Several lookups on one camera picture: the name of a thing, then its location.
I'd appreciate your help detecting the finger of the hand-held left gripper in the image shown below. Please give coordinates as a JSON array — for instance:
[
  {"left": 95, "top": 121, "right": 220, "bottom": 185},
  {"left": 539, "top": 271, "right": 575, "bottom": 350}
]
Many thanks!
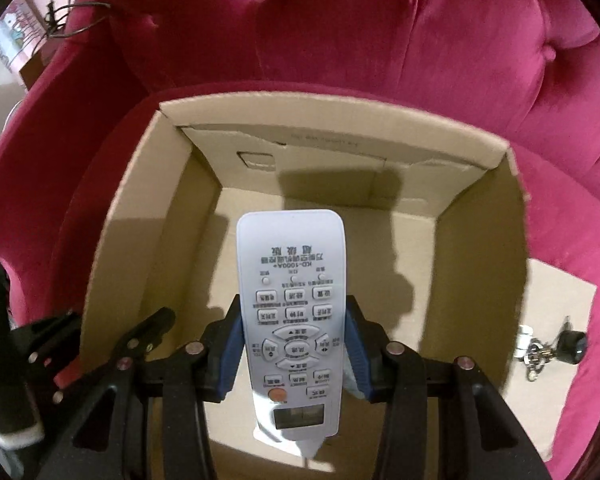
[
  {"left": 82, "top": 307, "right": 177, "bottom": 386},
  {"left": 10, "top": 310, "right": 88, "bottom": 361}
]

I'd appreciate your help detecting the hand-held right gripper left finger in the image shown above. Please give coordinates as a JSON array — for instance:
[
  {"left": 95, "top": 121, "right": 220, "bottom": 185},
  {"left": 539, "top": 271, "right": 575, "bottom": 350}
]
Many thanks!
[{"left": 45, "top": 295, "right": 243, "bottom": 480}]

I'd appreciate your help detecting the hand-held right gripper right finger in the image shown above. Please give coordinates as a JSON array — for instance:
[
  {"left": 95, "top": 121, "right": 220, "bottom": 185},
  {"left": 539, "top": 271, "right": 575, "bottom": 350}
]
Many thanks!
[{"left": 344, "top": 294, "right": 556, "bottom": 480}]

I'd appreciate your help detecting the white remote control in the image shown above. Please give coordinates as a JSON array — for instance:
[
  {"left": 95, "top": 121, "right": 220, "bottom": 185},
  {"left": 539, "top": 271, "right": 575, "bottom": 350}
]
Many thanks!
[{"left": 236, "top": 209, "right": 353, "bottom": 458}]

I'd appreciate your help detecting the cardboard box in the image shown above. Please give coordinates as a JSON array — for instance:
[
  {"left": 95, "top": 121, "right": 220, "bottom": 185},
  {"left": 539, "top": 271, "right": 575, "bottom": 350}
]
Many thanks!
[{"left": 80, "top": 96, "right": 531, "bottom": 480}]

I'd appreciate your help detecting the metal key bunch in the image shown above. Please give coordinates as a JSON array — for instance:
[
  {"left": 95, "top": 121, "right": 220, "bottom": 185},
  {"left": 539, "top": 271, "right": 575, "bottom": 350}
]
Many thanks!
[{"left": 522, "top": 337, "right": 556, "bottom": 382}]

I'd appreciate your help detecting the key ring with black fob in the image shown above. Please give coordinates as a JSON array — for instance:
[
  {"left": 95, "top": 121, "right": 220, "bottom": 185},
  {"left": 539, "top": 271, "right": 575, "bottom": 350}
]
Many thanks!
[{"left": 552, "top": 316, "right": 588, "bottom": 365}]

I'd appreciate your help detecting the flat cardboard sheet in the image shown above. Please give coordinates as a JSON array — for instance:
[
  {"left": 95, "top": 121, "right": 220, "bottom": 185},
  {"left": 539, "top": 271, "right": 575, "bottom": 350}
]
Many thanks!
[{"left": 502, "top": 258, "right": 597, "bottom": 463}]

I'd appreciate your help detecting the pink cartoon curtain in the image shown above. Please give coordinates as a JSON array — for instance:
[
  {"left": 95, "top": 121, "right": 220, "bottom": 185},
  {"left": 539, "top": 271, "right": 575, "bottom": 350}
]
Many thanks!
[{"left": 0, "top": 0, "right": 51, "bottom": 68}]

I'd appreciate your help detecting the red velvet tufted sofa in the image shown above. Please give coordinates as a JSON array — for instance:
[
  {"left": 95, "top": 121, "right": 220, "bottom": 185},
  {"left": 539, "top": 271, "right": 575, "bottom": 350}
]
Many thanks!
[{"left": 0, "top": 0, "right": 600, "bottom": 480}]

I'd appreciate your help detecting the black cable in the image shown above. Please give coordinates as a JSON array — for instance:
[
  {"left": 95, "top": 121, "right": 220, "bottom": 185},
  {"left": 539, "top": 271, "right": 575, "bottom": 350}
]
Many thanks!
[{"left": 45, "top": 0, "right": 112, "bottom": 38}]

